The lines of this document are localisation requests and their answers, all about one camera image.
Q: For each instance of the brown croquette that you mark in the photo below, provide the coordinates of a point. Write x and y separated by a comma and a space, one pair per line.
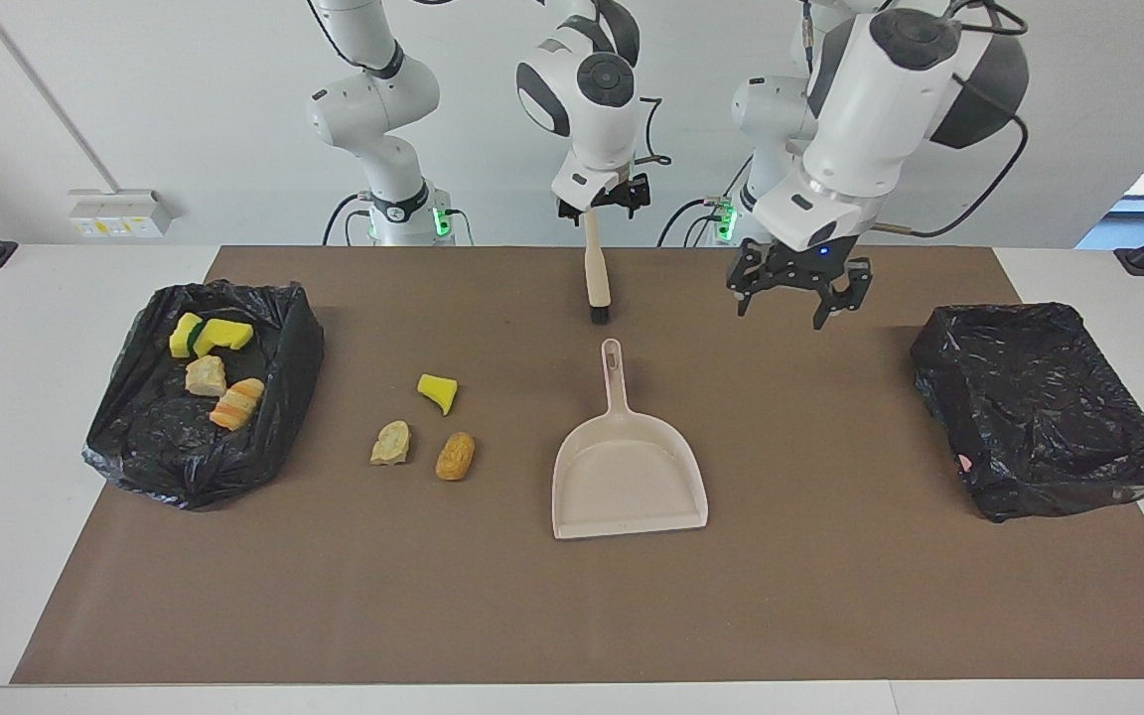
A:
455, 457

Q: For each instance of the brown paper table mat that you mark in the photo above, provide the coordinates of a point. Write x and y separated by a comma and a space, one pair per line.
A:
532, 616

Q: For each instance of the pale beige food chunk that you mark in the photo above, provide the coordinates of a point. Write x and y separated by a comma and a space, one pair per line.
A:
391, 444

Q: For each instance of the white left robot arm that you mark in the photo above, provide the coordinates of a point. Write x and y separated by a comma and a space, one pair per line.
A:
880, 99

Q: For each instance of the beige brush black bristles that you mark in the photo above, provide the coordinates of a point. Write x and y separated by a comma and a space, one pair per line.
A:
597, 283

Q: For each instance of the orange striped bread piece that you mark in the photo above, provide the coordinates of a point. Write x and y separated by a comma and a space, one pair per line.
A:
237, 404

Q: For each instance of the beige plastic dustpan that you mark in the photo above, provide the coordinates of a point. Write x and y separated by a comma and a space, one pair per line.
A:
632, 487

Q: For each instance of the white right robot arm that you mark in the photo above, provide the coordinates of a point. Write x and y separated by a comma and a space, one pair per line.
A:
373, 109

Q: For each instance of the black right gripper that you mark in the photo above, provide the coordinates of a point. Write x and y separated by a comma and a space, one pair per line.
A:
638, 191

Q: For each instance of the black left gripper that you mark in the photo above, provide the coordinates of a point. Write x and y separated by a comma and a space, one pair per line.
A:
810, 263

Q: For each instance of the yellow notched sponge piece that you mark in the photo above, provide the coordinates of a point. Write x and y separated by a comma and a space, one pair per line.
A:
226, 335

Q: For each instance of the yellow sponge chunk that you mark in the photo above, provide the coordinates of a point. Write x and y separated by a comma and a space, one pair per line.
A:
183, 338

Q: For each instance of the pale bread crust chunk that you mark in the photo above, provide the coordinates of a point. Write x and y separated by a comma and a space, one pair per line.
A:
206, 377

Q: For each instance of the yellow sponge wedge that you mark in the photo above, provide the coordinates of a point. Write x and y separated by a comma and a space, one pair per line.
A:
438, 392

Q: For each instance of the white wall outlet box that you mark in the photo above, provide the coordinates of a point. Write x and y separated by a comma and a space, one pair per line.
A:
120, 214

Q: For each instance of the black bag-lined bin pink spot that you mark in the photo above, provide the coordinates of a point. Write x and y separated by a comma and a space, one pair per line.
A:
1039, 417

